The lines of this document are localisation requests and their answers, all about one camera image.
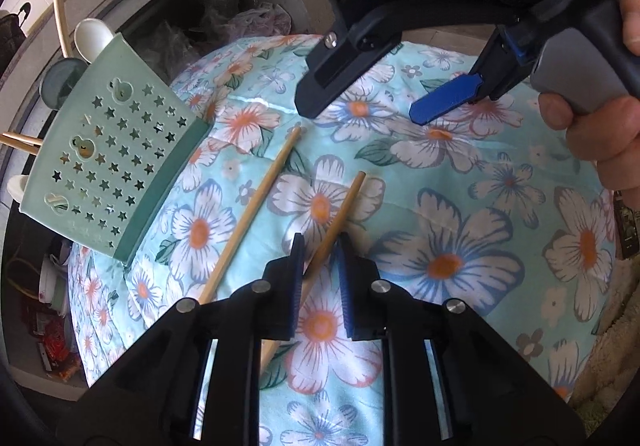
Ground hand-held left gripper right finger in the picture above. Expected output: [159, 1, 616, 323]
[336, 232, 586, 446]

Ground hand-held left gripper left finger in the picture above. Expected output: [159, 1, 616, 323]
[55, 233, 306, 446]

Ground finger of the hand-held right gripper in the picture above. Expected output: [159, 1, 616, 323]
[294, 6, 405, 119]
[409, 23, 536, 125]

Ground green perforated utensil holder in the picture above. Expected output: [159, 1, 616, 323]
[19, 33, 211, 267]

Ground white ceramic spoon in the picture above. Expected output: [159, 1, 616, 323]
[74, 18, 117, 64]
[6, 175, 31, 201]

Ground metal spoon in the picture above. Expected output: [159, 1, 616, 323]
[40, 58, 90, 110]

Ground person's right hand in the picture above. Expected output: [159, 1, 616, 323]
[537, 0, 640, 197]

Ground floral light blue blanket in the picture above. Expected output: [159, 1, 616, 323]
[65, 33, 618, 446]

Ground white bowl with pink pattern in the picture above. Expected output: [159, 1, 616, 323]
[37, 253, 68, 307]

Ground red snack packets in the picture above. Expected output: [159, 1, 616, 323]
[30, 311, 83, 379]

